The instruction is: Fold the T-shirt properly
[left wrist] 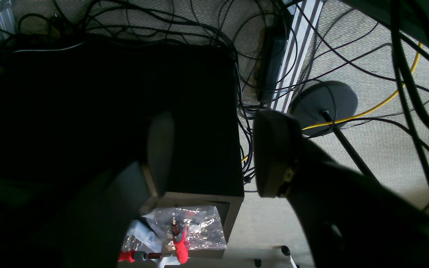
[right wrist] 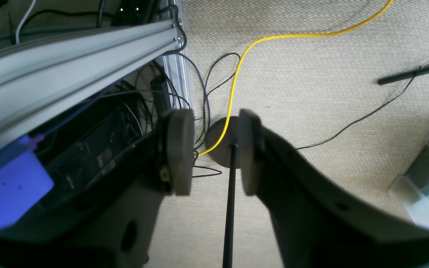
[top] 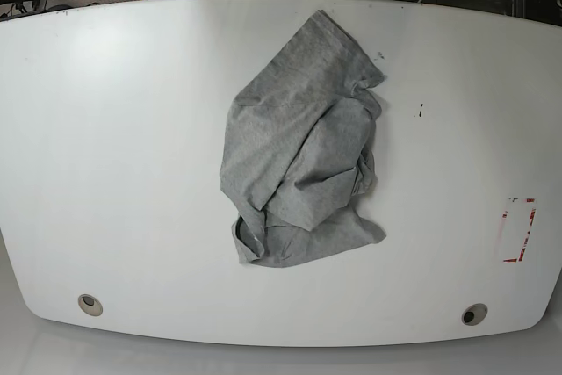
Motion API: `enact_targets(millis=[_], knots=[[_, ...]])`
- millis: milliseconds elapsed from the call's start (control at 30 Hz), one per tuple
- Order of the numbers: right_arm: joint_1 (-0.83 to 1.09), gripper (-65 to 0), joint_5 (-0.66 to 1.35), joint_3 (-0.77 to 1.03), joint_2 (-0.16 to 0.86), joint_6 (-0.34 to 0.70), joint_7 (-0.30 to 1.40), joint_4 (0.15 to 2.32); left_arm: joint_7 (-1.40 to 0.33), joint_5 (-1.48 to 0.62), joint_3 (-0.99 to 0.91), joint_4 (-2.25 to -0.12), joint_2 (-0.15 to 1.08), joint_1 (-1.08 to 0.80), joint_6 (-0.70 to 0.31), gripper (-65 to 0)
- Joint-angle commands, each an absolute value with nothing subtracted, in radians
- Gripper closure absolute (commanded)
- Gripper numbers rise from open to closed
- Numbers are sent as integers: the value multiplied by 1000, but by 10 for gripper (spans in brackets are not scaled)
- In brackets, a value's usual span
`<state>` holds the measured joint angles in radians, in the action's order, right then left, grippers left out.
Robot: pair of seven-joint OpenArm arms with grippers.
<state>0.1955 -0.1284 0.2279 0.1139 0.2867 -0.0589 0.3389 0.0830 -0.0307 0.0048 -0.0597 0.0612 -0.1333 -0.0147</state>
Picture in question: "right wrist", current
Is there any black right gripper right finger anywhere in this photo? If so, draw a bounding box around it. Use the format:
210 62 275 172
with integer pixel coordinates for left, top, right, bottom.
238 109 429 268

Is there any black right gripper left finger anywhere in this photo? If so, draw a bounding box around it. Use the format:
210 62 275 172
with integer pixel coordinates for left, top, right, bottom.
0 109 194 268

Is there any black computer case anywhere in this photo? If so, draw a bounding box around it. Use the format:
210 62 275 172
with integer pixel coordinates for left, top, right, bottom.
33 93 146 213

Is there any thin black stand pole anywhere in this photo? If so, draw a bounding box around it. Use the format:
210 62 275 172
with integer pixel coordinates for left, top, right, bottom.
222 144 237 268

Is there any blue plastic box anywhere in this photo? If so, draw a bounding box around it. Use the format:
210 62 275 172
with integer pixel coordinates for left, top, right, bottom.
0 135 54 229

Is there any black round stand base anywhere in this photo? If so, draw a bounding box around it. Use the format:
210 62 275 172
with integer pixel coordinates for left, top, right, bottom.
206 117 238 168

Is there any black rod on carpet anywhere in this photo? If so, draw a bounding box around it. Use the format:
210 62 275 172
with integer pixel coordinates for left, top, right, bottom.
377 66 429 85

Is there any aluminium frame rail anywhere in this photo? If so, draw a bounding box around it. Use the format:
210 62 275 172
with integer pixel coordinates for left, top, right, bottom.
0 20 177 150

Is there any thin black floor cable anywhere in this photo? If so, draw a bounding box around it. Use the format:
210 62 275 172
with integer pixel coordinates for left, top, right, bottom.
296 48 429 150

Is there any yellow cable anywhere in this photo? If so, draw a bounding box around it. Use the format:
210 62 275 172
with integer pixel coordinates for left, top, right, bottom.
198 0 394 156

